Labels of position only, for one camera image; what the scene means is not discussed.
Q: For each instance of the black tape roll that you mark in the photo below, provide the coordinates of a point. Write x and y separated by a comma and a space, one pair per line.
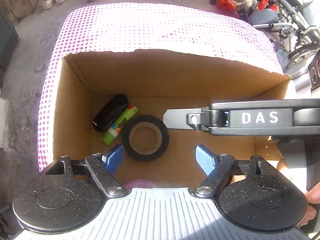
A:
163, 140

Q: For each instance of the red checked tablecloth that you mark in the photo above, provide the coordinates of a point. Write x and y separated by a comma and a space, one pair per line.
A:
150, 25

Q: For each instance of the person's right hand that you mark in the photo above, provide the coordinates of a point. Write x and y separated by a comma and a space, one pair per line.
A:
312, 200

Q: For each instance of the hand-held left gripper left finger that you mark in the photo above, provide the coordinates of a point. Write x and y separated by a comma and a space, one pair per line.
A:
113, 158

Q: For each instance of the pink plastic lid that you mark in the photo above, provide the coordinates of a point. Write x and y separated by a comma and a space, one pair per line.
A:
140, 183

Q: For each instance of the green glue stick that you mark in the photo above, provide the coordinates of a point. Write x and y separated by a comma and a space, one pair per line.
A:
110, 137

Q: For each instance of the black wheelchair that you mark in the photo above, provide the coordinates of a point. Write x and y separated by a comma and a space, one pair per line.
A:
300, 7

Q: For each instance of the red plastic bag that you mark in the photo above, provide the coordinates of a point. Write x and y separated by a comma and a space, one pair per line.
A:
225, 1
266, 3

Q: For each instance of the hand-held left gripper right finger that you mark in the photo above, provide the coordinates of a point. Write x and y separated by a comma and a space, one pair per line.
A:
206, 158

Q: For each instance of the grey padded seat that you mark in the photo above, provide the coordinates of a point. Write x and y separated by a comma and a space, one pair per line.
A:
263, 17

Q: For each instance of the black glossy oval case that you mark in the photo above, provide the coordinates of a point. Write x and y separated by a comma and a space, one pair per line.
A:
110, 112

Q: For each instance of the dark grey cabinet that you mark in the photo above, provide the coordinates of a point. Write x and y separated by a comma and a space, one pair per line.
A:
7, 35

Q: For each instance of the cardboard box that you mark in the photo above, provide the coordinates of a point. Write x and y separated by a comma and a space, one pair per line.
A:
175, 80

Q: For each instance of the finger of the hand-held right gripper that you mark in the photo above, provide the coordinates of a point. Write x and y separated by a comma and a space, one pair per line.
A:
177, 118

